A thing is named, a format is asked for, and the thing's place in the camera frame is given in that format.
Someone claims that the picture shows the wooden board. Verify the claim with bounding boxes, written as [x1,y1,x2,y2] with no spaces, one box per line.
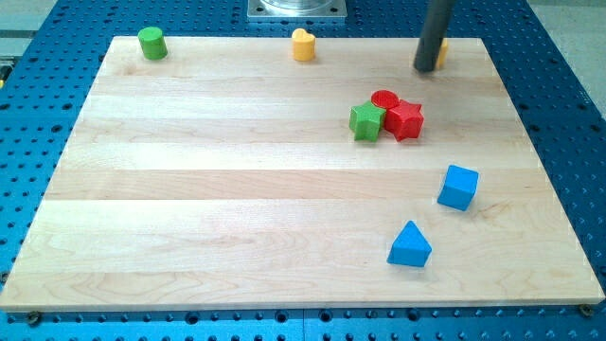
[1,36,604,313]

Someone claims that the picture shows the green star block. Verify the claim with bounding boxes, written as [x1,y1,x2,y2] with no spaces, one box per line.
[348,100,386,142]

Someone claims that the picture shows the red star block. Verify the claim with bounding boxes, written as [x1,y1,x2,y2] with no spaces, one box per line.
[384,99,424,141]

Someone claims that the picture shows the red cylinder block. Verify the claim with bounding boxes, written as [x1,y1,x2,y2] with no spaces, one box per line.
[370,89,400,110]

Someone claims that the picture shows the yellow heart block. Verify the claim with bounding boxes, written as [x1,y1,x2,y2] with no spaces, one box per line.
[291,28,316,62]

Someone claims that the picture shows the blue triangle block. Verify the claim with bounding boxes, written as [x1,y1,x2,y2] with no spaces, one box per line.
[387,221,433,267]

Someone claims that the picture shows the blue cube block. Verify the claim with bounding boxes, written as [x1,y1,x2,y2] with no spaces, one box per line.
[437,165,479,211]

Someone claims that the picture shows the yellow block behind rod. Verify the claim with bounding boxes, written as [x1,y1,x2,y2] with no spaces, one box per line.
[436,38,449,69]

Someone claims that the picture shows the green cylinder block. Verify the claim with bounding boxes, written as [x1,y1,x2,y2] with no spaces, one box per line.
[137,27,168,61]

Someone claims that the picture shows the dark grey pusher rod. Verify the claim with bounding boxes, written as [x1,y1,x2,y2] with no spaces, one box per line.
[414,0,456,73]

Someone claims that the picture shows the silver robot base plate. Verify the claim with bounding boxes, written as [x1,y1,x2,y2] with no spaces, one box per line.
[247,0,348,20]

